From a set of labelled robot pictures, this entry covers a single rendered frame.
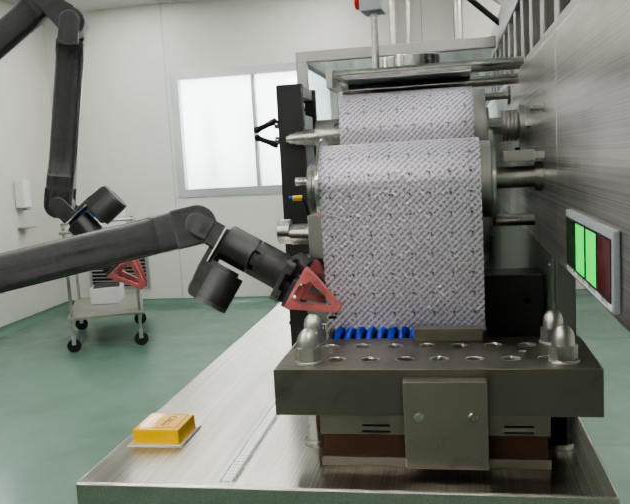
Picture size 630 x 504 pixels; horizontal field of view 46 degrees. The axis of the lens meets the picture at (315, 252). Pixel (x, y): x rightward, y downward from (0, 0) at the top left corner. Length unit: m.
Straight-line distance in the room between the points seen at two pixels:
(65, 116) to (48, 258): 0.59
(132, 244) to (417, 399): 0.48
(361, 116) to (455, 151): 0.29
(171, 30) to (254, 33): 0.79
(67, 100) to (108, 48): 5.76
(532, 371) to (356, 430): 0.23
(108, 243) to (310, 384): 0.38
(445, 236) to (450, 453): 0.32
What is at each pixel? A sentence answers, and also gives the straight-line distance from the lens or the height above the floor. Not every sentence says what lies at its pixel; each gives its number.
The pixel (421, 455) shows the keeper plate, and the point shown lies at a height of 0.93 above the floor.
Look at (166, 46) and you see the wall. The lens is 7.20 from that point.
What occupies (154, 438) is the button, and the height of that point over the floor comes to 0.91.
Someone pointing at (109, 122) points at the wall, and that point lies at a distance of 7.37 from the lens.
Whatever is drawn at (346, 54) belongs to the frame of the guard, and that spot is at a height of 1.58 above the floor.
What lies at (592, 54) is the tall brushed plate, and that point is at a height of 1.38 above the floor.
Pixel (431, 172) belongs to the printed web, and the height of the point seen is 1.26.
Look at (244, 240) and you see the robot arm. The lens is 1.12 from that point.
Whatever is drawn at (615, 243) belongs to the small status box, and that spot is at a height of 1.21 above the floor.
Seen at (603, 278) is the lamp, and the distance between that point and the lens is 0.69.
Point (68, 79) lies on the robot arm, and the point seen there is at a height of 1.49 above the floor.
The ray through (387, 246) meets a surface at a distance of 1.10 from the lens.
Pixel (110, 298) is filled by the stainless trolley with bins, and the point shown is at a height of 0.30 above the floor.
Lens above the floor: 1.29
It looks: 7 degrees down
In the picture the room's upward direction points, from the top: 3 degrees counter-clockwise
